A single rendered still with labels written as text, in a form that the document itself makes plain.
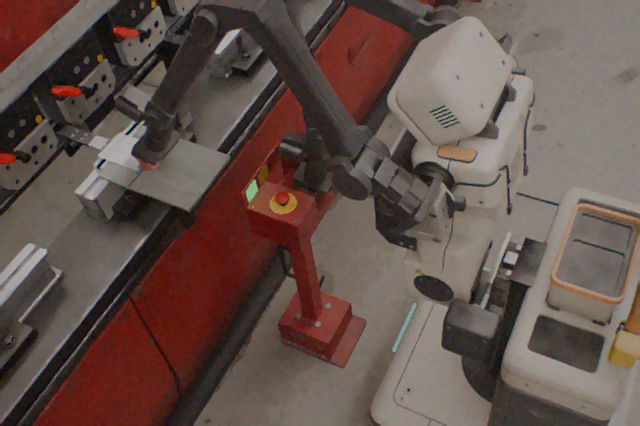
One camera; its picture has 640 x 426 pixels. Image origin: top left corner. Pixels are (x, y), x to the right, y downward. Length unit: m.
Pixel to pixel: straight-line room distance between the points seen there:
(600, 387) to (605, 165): 1.59
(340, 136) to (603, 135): 2.05
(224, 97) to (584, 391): 1.20
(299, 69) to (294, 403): 1.48
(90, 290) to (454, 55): 0.98
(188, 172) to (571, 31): 2.37
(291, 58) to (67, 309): 0.85
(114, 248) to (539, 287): 1.01
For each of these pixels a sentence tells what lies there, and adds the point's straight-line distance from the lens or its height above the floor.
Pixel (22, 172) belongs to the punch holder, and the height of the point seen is 1.20.
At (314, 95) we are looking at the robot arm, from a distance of 1.22.
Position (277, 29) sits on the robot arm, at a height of 1.53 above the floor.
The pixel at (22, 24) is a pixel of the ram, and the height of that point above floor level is 1.45.
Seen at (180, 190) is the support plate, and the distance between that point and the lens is 1.69.
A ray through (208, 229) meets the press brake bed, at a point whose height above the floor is 0.66.
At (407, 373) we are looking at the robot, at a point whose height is 0.28.
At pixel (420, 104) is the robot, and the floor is 1.33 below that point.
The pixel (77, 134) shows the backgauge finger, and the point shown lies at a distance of 1.91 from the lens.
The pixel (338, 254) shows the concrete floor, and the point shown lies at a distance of 2.72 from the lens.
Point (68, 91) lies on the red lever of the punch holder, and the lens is 1.55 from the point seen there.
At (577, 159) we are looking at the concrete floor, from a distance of 3.08.
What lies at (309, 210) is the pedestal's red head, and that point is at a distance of 1.88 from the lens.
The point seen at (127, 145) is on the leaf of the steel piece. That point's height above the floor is 1.00.
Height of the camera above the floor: 2.24
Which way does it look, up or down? 52 degrees down
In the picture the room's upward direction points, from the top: 9 degrees counter-clockwise
